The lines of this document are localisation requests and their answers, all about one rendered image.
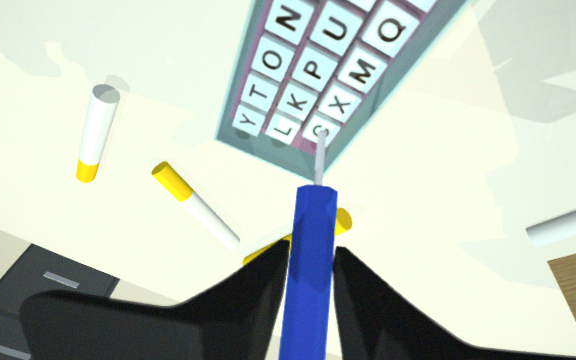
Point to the blue stylus with grey tip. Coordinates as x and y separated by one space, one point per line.
307 298

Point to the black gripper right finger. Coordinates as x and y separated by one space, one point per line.
375 322

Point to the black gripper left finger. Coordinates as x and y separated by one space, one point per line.
231 320

